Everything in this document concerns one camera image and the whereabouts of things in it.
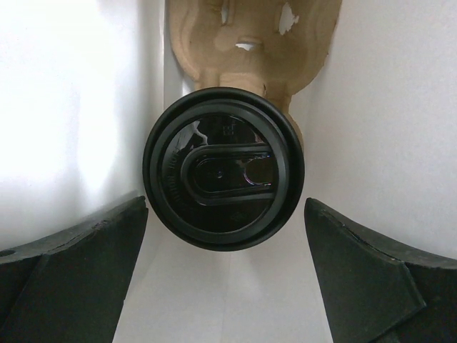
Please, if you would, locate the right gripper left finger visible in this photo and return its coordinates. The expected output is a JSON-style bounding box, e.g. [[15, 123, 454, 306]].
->
[[1, 197, 149, 342]]

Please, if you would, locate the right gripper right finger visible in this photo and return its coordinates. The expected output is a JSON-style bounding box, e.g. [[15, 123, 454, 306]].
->
[[304, 198, 456, 342]]

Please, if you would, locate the black cup lid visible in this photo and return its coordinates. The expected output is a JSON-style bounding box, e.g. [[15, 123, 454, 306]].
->
[[142, 87, 305, 252]]

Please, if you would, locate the light blue paper bag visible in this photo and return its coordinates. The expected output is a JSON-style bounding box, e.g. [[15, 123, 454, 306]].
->
[[1, 1, 456, 342]]

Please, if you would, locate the brown cardboard cup carrier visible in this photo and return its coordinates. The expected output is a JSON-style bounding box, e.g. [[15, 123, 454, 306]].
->
[[167, 0, 342, 135]]

